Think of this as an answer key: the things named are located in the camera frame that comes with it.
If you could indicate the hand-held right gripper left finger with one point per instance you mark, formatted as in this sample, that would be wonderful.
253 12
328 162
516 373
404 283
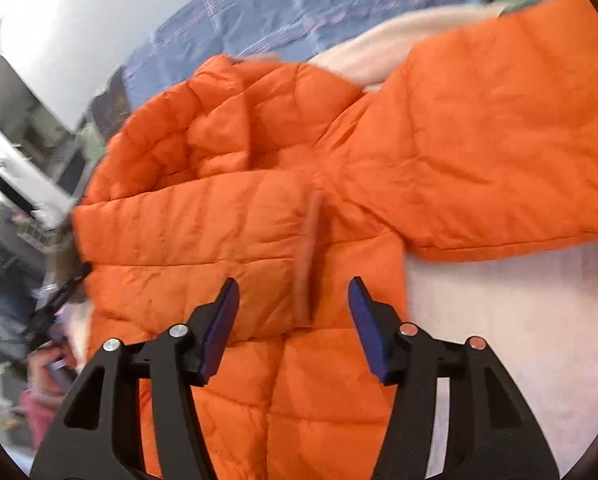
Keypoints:
218 330

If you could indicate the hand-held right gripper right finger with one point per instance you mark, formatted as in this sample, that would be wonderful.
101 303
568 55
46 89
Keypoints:
366 330

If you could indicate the orange puffer jacket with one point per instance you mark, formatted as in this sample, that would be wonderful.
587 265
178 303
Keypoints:
229 220

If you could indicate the person's left hand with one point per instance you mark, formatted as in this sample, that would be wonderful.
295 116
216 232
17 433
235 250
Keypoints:
41 367

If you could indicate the pink fleece blanket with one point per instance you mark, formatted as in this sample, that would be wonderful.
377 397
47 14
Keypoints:
504 320

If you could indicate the blue plaid quilt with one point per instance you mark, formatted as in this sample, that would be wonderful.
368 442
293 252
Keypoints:
279 10

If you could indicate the arched wall mirror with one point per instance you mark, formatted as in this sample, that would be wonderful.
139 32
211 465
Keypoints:
19 100

